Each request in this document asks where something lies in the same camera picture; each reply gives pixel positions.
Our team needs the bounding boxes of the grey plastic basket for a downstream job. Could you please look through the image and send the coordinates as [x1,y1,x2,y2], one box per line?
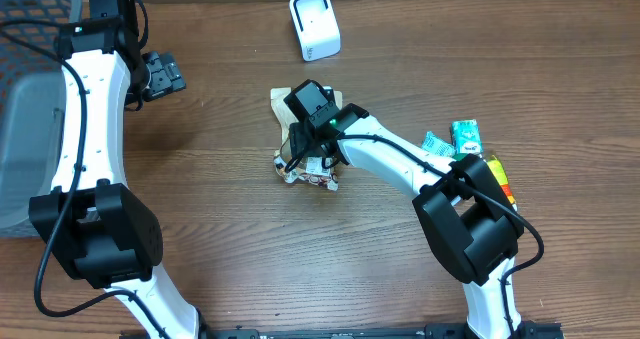
[1,0,82,238]

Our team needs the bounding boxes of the brown white snack packet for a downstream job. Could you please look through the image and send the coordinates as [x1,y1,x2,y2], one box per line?
[270,87,339,191]

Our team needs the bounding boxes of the teal snack packet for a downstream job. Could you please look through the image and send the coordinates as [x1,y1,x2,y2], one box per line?
[421,131,456,157]

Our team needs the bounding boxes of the white barcode scanner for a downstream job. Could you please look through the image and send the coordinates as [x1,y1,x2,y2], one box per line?
[289,0,341,62]

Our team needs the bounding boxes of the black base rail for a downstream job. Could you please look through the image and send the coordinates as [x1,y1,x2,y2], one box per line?
[119,321,566,339]

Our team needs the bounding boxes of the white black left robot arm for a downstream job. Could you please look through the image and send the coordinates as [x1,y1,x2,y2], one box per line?
[1,0,207,338]

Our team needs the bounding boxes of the yellow oil bottle silver cap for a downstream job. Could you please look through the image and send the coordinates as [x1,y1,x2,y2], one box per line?
[486,154,518,211]

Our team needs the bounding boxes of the small teal box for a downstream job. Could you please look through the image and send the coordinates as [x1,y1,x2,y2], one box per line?
[450,119,484,155]

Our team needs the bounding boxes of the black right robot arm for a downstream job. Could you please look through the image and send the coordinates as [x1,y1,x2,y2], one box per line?
[283,79,544,338]

